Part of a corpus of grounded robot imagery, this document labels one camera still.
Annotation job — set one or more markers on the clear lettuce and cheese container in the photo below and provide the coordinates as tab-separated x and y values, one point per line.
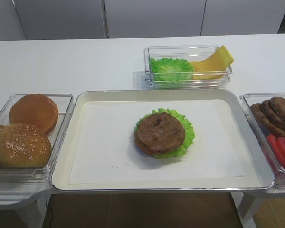
189	53

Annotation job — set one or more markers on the yellow cheese slices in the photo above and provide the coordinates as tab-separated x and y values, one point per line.
209	68

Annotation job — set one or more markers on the green lettuce leaf in container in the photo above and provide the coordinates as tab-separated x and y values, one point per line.
170	72

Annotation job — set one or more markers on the green lettuce leaf on bun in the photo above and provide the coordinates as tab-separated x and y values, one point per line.
189	131

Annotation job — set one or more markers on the white paper sheet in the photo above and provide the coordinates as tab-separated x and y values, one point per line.
106	151

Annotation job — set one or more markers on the plain brown bun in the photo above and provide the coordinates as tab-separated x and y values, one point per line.
37	110

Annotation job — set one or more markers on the cream metal serving tray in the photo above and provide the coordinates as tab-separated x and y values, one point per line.
259	174

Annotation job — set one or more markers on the clear bun container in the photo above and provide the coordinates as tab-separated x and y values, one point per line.
65	103

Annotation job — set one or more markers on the sesame seed top bun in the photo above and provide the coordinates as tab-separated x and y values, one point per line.
23	146

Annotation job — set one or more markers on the clear patty and tomato container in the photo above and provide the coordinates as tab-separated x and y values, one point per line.
261	132

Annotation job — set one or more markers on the white table leg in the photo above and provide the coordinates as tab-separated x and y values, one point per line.
247	205
34	213

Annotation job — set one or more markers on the left white table leg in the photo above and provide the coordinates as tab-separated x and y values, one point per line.
34	213

